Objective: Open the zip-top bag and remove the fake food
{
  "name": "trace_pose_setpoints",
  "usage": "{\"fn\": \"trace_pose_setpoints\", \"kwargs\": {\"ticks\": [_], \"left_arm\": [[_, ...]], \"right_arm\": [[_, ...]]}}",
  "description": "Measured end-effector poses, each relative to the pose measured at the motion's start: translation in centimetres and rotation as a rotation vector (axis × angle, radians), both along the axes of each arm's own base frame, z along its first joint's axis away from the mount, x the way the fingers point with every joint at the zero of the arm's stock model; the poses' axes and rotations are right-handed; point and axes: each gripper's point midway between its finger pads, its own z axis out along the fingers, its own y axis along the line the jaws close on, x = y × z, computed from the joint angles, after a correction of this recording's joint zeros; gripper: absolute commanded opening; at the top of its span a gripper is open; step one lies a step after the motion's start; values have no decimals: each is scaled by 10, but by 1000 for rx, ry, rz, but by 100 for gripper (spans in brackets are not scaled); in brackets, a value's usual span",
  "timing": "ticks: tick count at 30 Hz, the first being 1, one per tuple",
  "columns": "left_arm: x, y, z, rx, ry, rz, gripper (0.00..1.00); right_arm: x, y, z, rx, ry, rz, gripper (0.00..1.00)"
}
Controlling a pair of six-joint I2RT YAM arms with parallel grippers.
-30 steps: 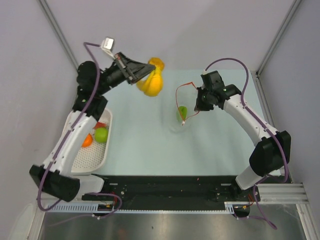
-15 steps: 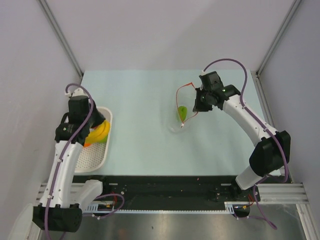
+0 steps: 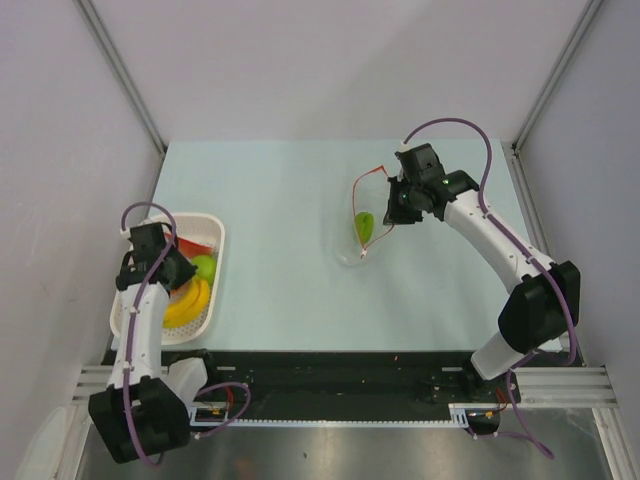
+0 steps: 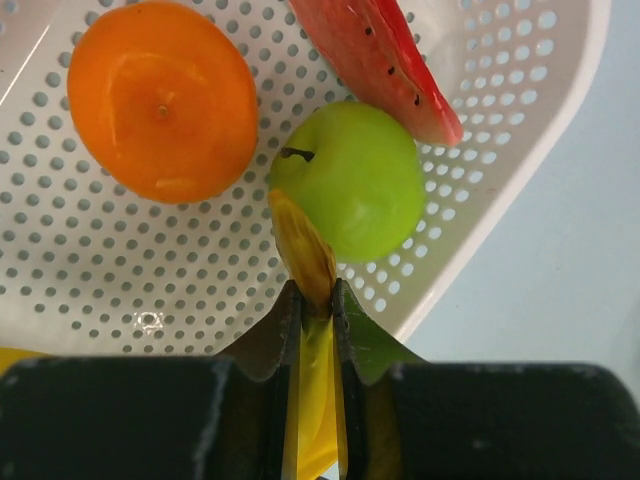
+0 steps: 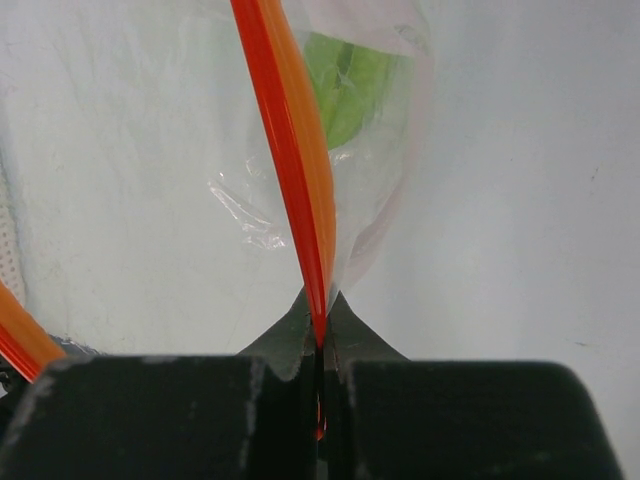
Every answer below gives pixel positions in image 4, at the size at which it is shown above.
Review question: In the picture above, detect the fake orange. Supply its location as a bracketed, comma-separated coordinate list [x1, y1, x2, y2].
[67, 1, 258, 204]

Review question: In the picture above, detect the white perforated plastic basket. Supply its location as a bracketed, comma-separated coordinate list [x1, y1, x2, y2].
[1, 1, 611, 354]

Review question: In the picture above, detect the fake green apple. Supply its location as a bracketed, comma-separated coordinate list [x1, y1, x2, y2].
[269, 101, 426, 263]

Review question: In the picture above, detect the fake yellow banana bunch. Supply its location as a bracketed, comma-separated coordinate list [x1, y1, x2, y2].
[1, 192, 338, 479]

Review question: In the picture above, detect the fake watermelon slice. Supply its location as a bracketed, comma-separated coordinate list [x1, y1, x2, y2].
[290, 0, 464, 147]

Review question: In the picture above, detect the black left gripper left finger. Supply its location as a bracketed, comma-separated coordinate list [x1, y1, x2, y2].
[1, 283, 302, 479]

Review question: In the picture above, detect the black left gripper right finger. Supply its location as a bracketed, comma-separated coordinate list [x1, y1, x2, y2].
[333, 280, 639, 479]

